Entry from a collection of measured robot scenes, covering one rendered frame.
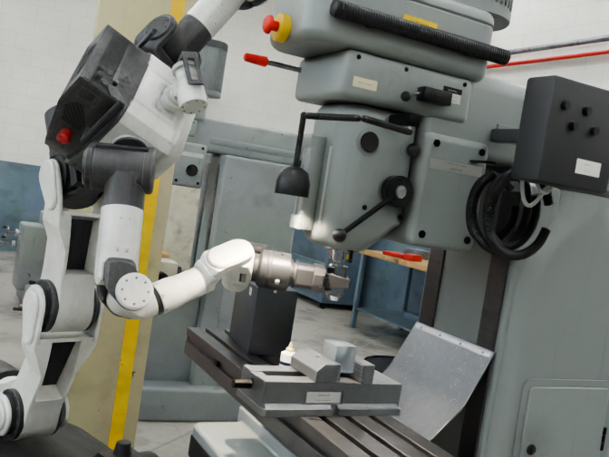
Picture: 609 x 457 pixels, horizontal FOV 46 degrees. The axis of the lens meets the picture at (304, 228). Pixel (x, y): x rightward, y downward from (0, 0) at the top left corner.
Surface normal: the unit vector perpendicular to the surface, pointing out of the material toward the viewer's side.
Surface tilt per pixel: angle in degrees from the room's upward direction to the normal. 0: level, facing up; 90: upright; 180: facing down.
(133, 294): 70
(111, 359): 90
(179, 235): 90
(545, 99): 90
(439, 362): 63
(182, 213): 90
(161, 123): 58
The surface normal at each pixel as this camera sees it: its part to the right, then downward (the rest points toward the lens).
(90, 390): 0.44, 0.11
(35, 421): 0.65, 0.37
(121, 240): 0.43, -0.23
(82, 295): 0.72, -0.01
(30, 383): -0.69, -0.07
